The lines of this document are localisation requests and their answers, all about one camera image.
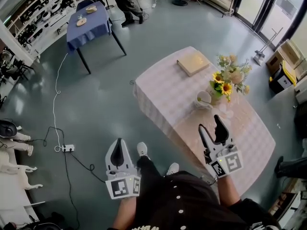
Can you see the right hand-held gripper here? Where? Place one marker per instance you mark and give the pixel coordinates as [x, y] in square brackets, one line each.
[227, 163]

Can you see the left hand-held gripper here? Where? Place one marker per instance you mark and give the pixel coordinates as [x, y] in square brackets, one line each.
[120, 188]

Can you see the small spoon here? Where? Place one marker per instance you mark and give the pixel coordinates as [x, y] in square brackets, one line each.
[203, 101]

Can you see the white cup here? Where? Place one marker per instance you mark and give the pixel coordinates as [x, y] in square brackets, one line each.
[204, 95]

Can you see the person's right forearm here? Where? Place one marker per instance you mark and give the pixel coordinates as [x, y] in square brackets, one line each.
[227, 190]

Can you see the person's left forearm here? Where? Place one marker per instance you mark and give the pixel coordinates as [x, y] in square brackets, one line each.
[124, 214]

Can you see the person's white sneaker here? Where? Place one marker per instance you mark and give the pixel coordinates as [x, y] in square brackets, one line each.
[142, 148]
[173, 168]

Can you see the person's black trousers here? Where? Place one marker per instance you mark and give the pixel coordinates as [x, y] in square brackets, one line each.
[147, 166]

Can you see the flower bouquet in white vase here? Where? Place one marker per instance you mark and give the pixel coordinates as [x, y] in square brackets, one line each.
[226, 88]

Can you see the table with pink checkered cloth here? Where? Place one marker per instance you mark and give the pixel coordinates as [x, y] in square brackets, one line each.
[163, 87]

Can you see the person's black shirt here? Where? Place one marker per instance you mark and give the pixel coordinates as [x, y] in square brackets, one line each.
[187, 200]

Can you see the beige book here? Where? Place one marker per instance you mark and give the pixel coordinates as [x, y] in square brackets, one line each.
[194, 63]

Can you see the yellow black toolbox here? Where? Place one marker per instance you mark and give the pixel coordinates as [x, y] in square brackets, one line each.
[289, 72]

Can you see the cardboard box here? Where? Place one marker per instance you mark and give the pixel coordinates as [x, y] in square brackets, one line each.
[275, 59]

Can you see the white robot dog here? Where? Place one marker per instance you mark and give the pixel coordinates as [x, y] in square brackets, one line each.
[16, 138]
[12, 166]

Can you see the table with blue cloth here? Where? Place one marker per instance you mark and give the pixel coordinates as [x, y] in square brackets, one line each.
[96, 25]

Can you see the wooden plate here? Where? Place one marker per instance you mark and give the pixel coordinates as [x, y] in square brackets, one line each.
[81, 22]

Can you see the glass entrance door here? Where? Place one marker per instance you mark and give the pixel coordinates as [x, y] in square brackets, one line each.
[285, 6]

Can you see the small pale blue object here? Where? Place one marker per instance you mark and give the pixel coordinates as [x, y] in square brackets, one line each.
[79, 16]

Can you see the wooden bowl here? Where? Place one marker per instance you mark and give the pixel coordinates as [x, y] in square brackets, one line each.
[91, 9]

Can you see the white storage shelf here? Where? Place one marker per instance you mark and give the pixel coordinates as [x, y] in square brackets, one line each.
[36, 8]

